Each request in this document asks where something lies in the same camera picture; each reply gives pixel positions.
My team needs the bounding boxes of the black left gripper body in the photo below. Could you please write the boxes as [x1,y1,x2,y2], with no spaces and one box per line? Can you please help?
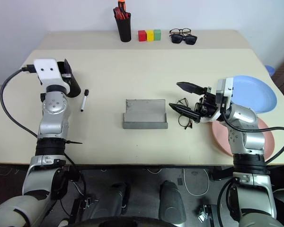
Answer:
[56,61,66,79]

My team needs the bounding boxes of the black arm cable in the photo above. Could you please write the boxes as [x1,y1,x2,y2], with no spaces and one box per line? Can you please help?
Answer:
[0,65,38,139]
[221,101,284,165]

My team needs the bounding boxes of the black white-barrel marker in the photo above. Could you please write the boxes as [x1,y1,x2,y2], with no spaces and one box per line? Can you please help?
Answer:
[80,89,89,113]

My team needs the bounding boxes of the grey glasses case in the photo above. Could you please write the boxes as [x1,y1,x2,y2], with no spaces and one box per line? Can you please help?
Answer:
[122,98,169,130]

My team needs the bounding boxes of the metal clamp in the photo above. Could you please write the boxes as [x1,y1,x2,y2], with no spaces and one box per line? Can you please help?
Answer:
[79,195,98,210]
[196,204,213,223]

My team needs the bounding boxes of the black sunglasses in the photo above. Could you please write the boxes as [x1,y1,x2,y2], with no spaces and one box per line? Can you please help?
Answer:
[169,34,198,46]

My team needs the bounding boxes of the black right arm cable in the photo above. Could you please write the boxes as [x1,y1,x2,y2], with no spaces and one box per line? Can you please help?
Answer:
[221,101,284,165]

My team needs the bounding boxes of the white floor cable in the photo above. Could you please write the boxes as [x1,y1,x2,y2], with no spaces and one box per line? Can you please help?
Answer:
[182,168,210,196]

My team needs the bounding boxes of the pink plate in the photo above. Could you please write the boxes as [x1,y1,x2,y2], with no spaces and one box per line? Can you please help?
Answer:
[212,117,275,157]

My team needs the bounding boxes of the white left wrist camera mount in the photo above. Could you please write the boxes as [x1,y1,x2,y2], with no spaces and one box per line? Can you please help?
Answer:
[33,58,71,94]

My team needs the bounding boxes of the black pen holder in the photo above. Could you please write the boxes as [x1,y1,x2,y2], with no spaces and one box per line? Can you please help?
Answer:
[115,13,132,43]

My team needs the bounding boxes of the black plastic cup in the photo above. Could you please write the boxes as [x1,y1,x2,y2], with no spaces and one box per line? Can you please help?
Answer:
[66,72,82,98]

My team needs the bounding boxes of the clear-lens dark-framed glasses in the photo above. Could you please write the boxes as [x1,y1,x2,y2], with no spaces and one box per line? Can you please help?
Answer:
[169,27,192,36]

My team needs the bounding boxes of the black table frame beam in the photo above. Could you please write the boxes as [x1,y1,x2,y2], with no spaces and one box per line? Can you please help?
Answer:
[208,166,236,182]

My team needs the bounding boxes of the dark rounded robot leg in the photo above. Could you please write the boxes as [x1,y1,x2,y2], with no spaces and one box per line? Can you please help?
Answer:
[159,180,187,225]
[92,181,131,220]

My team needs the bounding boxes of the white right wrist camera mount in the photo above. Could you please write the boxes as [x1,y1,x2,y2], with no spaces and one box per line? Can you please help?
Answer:
[198,77,235,124]

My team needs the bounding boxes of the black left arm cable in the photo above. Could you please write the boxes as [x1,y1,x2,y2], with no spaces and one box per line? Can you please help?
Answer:
[0,65,38,139]

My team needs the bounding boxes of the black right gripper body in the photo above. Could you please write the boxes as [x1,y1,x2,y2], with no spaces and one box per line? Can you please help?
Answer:
[194,87,222,119]

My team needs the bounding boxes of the light blue plate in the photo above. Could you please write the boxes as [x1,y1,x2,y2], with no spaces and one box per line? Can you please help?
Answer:
[231,75,278,115]

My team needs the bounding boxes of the thin dark-framed glasses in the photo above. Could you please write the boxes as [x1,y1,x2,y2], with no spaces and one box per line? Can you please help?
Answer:
[176,97,195,130]

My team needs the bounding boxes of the red pens bundle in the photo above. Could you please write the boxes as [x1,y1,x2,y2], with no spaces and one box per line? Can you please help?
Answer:
[113,7,131,20]

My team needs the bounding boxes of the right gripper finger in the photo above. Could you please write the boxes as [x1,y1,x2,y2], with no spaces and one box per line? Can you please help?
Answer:
[176,81,208,96]
[169,103,201,122]

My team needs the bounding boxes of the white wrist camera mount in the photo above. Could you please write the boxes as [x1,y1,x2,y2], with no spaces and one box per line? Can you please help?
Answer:
[198,77,235,124]
[33,58,71,94]

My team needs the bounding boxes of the black rounded robot torso rim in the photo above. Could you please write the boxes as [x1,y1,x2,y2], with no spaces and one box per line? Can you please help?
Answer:
[79,216,180,227]

